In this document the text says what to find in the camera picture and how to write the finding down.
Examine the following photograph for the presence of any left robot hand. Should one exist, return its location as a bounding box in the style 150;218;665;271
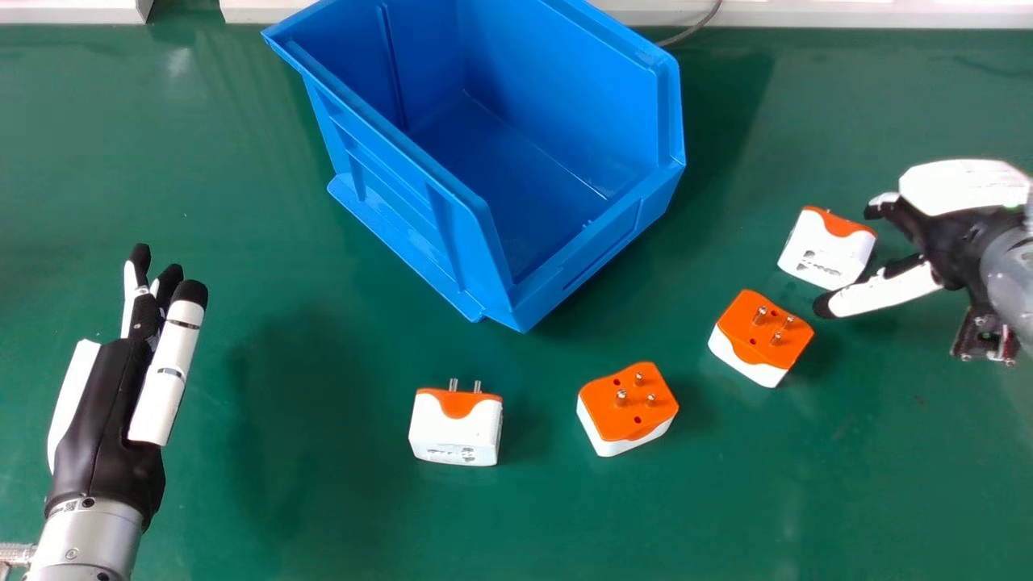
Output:
44;243;210;532

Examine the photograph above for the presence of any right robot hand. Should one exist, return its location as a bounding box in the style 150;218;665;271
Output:
813;159;1033;320

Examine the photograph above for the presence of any white-and-orange plug adapter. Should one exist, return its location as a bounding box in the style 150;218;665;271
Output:
408;378;504;467
708;289;816;389
777;206;877;291
576;362;680;458

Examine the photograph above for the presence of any blue plastic bin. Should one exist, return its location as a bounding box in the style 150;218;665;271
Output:
261;0;688;333

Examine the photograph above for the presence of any grey cable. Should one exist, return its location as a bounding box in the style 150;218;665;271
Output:
658;0;725;47

